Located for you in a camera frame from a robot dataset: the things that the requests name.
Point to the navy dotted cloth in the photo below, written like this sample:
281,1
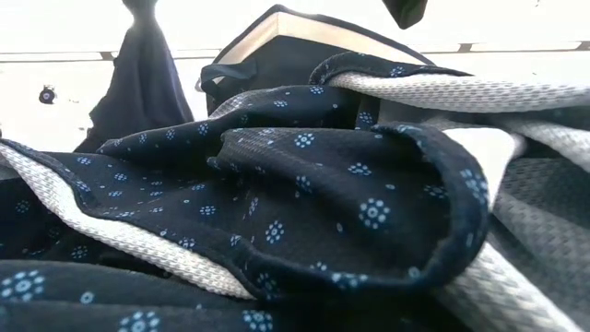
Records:
295,193

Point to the dark navy garment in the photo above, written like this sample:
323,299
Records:
143,92

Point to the navy fabric storage bin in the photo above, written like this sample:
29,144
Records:
276,60

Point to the small dark round object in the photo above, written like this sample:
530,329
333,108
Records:
47,95

